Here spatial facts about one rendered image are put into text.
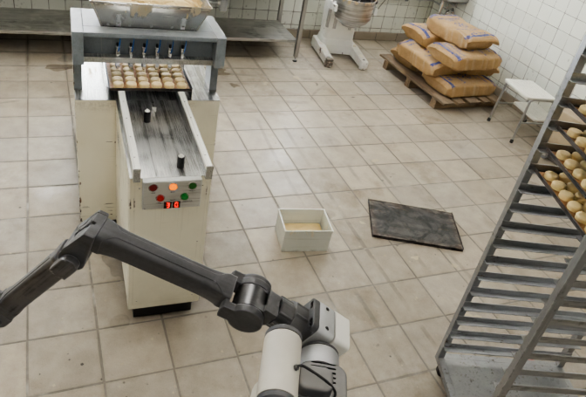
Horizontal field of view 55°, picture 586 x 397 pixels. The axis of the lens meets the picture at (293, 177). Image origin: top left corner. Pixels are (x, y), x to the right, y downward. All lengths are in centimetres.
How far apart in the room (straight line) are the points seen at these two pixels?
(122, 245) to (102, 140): 187
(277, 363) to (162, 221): 156
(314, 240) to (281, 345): 234
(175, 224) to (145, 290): 40
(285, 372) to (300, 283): 220
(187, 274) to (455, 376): 185
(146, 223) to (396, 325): 144
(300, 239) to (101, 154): 121
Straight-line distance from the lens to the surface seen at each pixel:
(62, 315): 295
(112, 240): 120
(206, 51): 297
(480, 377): 289
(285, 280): 317
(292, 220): 348
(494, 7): 664
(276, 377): 99
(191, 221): 251
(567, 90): 214
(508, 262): 251
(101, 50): 291
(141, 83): 292
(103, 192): 322
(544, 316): 209
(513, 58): 636
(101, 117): 297
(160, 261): 120
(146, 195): 235
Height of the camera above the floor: 216
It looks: 33 degrees down
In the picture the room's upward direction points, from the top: 12 degrees clockwise
